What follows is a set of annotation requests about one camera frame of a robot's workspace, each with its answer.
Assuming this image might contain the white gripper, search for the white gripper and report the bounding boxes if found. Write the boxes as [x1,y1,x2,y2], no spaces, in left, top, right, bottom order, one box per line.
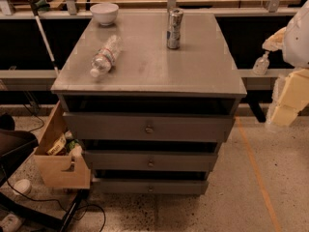
[267,69,309,128]

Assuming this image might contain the silver redbull can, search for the silver redbull can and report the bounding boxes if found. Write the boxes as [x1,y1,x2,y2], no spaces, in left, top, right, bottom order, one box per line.
[167,8,183,49]

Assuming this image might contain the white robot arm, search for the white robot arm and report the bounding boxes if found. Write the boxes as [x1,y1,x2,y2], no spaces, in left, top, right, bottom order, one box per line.
[262,1,309,127]

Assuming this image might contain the hand sanitizer pump bottle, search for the hand sanitizer pump bottle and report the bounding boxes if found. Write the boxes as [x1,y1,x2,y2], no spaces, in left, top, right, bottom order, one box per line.
[252,51,269,75]

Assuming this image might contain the grey drawer cabinet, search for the grey drawer cabinet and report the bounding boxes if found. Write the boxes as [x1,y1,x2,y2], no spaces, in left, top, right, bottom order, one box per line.
[51,11,246,181]

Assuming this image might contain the clear plastic water bottle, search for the clear plastic water bottle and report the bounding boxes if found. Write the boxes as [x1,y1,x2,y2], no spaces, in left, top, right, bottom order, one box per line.
[90,35,123,78]

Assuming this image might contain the middle grey drawer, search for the middle grey drawer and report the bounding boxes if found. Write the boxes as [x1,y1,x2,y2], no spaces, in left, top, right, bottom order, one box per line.
[84,151,217,172]

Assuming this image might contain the grey drawer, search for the grey drawer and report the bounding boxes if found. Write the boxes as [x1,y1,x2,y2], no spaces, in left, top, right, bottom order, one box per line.
[92,178,209,195]
[84,151,217,172]
[63,112,234,142]

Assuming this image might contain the white ceramic bowl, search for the white ceramic bowl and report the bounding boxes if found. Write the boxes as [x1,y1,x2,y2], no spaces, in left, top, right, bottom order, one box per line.
[90,2,119,25]

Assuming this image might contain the bottom grey drawer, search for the bottom grey drawer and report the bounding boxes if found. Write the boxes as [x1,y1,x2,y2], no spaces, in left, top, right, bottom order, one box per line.
[92,178,209,195]

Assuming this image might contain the top grey drawer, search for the top grey drawer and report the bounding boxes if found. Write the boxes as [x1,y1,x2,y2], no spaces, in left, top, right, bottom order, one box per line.
[63,112,234,142]

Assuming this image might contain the wooden crate box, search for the wooden crate box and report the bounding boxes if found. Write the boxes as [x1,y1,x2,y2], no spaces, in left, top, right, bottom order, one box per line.
[34,102,91,189]

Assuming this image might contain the white stick pole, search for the white stick pole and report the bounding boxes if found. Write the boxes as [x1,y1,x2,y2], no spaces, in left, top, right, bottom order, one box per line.
[27,0,59,76]

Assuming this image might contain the black chair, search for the black chair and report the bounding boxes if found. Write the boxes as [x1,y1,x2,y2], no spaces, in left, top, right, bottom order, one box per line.
[0,113,86,232]

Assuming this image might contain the white round lid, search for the white round lid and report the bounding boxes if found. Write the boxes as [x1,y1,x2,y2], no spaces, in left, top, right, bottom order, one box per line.
[14,179,32,195]

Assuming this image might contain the white power strip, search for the white power strip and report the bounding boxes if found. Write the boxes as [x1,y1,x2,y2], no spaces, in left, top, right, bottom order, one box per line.
[0,214,24,232]

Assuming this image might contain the black floor cable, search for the black floor cable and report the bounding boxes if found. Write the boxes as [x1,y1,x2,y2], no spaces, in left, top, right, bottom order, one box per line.
[6,177,107,232]

